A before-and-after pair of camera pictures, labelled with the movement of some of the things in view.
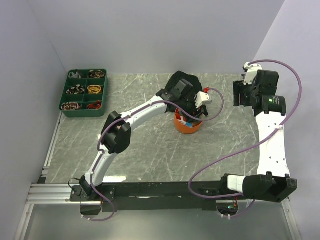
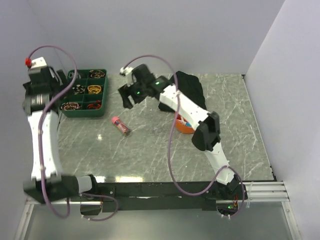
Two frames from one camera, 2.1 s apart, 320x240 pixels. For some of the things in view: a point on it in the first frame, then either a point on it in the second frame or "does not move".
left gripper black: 194,110 -> 62,79
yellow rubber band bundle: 94,89 does not move
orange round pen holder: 184,124 does not move
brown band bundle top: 96,73 does not move
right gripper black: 238,86 -> 125,91
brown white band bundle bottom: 70,106 does not move
